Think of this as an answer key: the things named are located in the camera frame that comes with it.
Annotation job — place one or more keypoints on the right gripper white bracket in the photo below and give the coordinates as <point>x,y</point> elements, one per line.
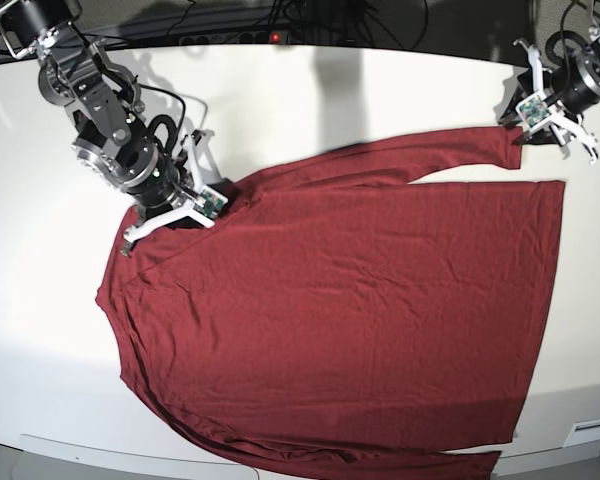
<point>173,188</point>

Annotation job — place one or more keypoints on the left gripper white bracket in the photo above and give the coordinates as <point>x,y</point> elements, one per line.
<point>545,122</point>

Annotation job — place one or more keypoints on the dark red long-sleeve shirt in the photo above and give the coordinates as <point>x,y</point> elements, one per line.
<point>347,319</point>

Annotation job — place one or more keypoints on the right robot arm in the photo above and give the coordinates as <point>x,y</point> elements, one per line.
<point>101,98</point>

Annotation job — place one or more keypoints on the black power strip red light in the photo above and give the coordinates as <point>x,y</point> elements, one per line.
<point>248,37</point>

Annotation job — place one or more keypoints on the white label plate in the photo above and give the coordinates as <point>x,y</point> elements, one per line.
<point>583,432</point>

